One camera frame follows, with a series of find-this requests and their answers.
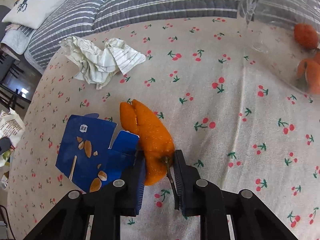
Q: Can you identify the white snack bag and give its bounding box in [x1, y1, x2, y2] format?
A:
[1, 108, 25, 167]

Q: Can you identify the orange peel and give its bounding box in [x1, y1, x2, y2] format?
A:
[119, 100, 175, 186]

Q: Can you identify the blue flattened cardboard box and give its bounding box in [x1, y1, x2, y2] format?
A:
[55, 114, 139, 193]

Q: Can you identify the cherry print tablecloth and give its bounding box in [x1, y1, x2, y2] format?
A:
[8, 18, 319, 239]

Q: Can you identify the crumpled white paper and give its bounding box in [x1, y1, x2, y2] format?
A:
[60, 36, 146, 90]

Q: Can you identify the small orange in bag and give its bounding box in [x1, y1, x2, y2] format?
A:
[294, 23, 319, 50]

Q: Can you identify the clear plastic bag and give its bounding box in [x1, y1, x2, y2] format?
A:
[237, 0, 319, 95]

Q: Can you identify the grey striped quilt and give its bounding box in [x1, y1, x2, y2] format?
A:
[1, 0, 251, 75]

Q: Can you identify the white deer print pillow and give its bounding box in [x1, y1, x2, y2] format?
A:
[2, 0, 67, 29]

